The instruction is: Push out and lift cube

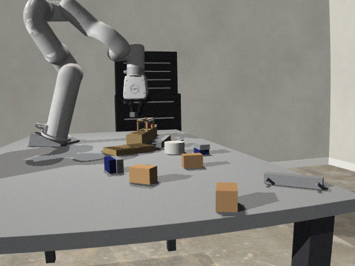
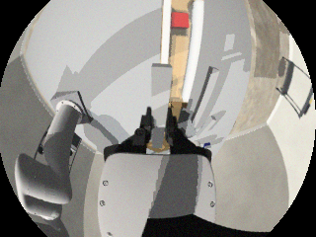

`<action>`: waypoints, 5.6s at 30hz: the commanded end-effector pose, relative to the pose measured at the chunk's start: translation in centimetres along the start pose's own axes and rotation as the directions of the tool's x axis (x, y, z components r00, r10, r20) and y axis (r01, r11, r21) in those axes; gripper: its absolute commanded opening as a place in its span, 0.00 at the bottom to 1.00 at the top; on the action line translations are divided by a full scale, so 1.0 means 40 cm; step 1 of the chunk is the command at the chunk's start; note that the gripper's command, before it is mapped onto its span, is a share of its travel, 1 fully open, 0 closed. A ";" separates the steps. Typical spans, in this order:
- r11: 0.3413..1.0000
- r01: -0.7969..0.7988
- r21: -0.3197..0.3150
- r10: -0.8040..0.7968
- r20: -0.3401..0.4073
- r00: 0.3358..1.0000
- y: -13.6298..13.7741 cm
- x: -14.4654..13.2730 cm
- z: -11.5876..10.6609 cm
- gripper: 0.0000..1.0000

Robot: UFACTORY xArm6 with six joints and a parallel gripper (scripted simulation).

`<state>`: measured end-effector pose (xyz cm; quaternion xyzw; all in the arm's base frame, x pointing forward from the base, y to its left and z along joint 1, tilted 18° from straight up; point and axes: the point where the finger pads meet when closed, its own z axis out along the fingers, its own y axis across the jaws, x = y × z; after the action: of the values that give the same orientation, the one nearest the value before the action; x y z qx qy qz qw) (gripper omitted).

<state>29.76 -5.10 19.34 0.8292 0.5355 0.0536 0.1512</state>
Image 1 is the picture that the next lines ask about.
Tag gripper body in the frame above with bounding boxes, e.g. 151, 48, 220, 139
123, 74, 148, 100

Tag white short cylinder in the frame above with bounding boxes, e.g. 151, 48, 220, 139
164, 141, 185, 154

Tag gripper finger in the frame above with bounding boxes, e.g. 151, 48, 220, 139
138, 94, 151, 116
122, 97, 135, 112

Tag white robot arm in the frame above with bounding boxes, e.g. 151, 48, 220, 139
23, 0, 145, 141

